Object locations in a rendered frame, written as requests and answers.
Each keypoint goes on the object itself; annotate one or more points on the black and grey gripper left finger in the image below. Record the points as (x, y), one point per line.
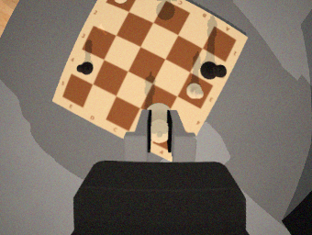
(137, 143)

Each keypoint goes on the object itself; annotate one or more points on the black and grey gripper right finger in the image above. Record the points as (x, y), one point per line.
(180, 143)

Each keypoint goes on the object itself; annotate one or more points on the brown and cream chessboard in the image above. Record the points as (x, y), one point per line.
(145, 52)

